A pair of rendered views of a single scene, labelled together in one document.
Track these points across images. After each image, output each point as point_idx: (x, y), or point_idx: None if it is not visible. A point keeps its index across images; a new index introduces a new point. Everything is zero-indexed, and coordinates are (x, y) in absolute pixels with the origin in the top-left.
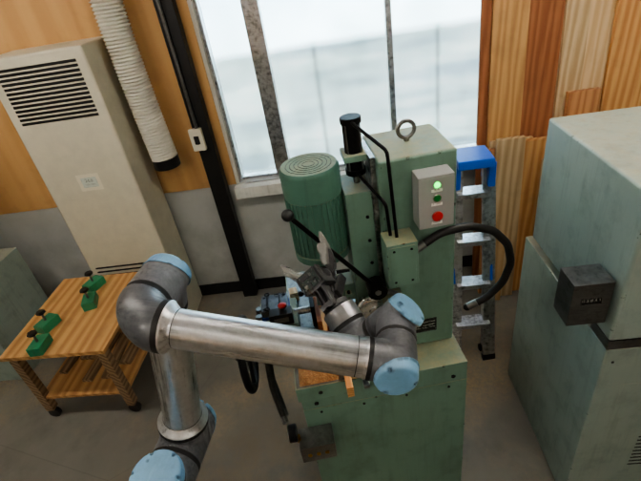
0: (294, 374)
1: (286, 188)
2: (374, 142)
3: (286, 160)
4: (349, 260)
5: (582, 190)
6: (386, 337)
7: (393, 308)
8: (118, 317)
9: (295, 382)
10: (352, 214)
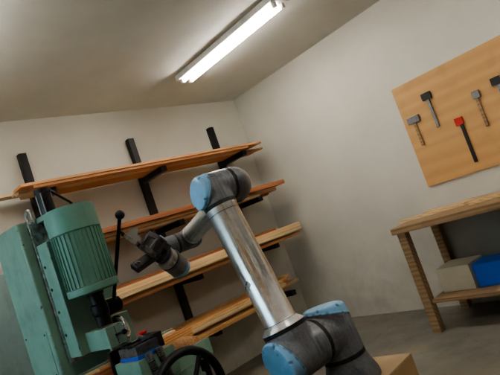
0: (196, 343)
1: (94, 210)
2: (66, 199)
3: (62, 206)
4: (82, 318)
5: (7, 303)
6: (179, 232)
7: (161, 236)
8: (245, 171)
9: (202, 340)
10: None
